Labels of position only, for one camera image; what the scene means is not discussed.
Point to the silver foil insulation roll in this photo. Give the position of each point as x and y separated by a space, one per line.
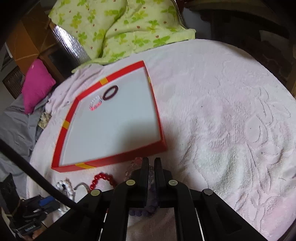
69 45

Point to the red shallow box tray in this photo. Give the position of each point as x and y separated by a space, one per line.
97 133

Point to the magenta pillow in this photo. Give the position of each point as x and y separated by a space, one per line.
37 85

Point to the small floral patterned cloth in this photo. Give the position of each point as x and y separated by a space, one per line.
44 119

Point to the grey bed sheet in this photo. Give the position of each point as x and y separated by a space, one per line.
21 132

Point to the green clover quilt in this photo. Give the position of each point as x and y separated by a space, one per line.
112 30

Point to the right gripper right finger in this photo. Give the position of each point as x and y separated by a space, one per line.
161 183

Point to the dark maroon hair band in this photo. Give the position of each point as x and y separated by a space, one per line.
110 93

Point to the orange wooden cabinet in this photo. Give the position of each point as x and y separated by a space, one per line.
32 39

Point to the pale pink fleece blanket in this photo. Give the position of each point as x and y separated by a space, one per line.
229 126

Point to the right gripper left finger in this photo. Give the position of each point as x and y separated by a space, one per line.
142 184

